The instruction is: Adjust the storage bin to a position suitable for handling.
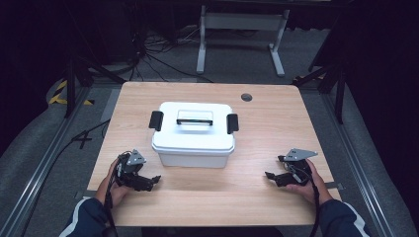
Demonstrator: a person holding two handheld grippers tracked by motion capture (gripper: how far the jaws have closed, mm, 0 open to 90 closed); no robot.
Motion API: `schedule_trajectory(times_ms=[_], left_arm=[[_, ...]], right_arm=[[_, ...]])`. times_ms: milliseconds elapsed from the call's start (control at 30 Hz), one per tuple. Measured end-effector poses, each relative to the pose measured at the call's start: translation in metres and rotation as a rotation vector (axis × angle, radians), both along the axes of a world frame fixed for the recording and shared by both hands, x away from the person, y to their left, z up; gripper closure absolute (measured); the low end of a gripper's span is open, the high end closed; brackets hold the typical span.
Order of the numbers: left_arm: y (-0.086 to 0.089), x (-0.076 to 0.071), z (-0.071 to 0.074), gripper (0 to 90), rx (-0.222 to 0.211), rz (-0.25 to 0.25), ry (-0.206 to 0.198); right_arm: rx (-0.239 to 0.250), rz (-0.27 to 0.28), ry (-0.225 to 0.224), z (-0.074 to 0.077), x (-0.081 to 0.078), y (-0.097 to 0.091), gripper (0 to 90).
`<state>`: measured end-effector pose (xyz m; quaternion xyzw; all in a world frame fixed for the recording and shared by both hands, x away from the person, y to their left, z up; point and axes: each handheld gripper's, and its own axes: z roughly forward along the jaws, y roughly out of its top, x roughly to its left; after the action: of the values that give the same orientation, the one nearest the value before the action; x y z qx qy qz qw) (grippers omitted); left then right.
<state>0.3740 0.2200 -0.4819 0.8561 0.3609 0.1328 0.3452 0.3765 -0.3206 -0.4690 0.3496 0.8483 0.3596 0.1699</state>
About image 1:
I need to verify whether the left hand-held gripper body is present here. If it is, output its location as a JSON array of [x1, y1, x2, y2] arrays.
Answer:
[[113, 148, 155, 193]]

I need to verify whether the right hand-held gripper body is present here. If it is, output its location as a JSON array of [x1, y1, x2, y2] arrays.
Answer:
[[276, 148, 319, 189]]

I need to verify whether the person's right hand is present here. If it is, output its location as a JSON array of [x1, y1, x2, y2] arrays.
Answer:
[[284, 159, 334, 205]]

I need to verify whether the person's left hand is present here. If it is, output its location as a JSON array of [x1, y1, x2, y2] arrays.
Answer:
[[95, 159, 131, 207]]

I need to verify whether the white plastic storage box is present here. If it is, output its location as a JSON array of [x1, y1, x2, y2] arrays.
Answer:
[[152, 143, 236, 170]]

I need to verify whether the white box lid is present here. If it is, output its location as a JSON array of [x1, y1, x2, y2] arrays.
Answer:
[[150, 101, 237, 156]]

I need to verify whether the black tripod stand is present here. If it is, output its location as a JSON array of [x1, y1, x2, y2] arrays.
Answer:
[[292, 61, 348, 125], [63, 53, 127, 119]]

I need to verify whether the yellow black floor tape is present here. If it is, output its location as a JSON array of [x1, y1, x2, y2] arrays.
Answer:
[[47, 79, 96, 107]]

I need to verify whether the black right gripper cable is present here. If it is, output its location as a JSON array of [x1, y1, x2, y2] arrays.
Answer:
[[290, 162, 323, 237]]

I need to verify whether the aluminium floor rail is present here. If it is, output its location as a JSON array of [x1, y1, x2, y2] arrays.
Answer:
[[319, 93, 398, 237], [0, 86, 92, 237]]

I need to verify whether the long black floor cable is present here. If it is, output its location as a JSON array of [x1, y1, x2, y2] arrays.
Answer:
[[19, 118, 112, 237]]

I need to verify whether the bundle of black floor cables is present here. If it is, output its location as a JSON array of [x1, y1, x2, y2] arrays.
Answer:
[[128, 24, 215, 84]]

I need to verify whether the white metal table frame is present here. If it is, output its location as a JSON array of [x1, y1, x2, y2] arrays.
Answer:
[[196, 4, 292, 79]]

